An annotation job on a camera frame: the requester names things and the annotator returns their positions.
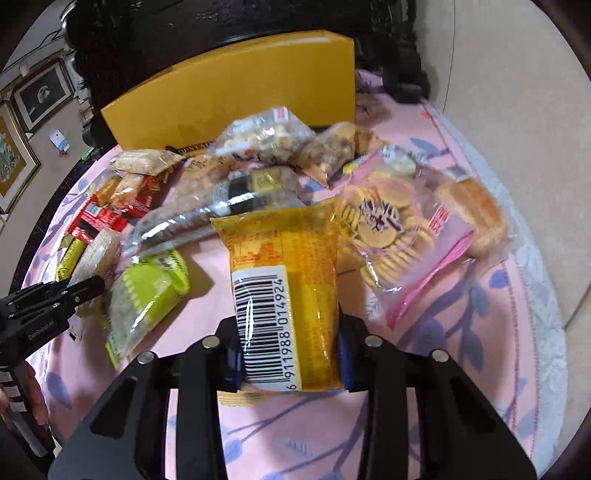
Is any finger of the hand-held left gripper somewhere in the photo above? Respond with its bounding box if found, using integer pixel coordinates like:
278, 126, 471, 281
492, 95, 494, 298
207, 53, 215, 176
0, 275, 106, 320

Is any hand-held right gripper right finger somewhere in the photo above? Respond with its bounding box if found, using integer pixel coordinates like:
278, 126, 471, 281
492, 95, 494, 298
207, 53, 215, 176
338, 316, 539, 480

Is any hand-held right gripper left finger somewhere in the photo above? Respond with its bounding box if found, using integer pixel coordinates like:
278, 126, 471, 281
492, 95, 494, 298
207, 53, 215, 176
48, 318, 245, 480

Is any green snack packet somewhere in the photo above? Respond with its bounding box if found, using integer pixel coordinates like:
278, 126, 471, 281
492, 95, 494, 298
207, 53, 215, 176
104, 249, 191, 370

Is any red snack packet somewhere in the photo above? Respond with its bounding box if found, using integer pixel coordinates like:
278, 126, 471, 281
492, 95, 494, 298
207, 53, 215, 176
68, 174, 168, 237

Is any yellow barcode snack packet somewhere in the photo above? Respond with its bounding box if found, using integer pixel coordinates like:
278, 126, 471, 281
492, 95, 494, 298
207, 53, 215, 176
211, 200, 347, 408

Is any dark seaweed roll packet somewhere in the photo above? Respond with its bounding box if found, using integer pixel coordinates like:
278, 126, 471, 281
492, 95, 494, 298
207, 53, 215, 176
122, 167, 306, 260

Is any clear puffed snack bag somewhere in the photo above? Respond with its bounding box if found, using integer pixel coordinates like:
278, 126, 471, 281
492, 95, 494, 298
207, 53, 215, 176
210, 107, 315, 168

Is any yellow cardboard box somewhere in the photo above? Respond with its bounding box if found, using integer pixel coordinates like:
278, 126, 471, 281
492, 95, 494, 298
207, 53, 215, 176
100, 30, 356, 151

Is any person's left hand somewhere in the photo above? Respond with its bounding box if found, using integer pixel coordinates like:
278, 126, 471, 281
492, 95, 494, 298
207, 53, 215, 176
0, 360, 51, 426

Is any yellow candy bar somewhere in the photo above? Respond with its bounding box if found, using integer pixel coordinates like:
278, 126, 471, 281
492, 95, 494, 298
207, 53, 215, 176
55, 234, 87, 283

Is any pale rice cracker packet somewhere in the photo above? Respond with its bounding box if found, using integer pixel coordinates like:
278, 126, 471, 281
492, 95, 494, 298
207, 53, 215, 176
69, 228, 123, 319

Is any pink floral cloth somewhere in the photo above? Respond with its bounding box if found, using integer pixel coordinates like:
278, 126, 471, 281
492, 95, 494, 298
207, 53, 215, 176
21, 69, 566, 480

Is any beige snack packet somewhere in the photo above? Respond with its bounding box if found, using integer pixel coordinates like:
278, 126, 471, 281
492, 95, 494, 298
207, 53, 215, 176
108, 150, 185, 177

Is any pink round biscuit bag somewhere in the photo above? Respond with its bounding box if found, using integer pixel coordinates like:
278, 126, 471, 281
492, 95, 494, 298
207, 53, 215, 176
339, 152, 476, 329

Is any brown snack packet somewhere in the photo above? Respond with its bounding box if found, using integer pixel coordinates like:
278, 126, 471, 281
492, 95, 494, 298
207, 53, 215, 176
174, 154, 242, 209

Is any dark framed picture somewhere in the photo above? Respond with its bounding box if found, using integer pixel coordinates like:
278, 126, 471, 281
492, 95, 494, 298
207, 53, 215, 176
11, 59, 75, 131

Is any bread bun packet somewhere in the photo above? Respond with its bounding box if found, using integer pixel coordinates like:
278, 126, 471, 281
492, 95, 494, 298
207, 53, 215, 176
434, 178, 509, 259

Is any clear brown nut bag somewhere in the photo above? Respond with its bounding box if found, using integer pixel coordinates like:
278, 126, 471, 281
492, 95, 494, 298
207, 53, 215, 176
290, 122, 385, 188

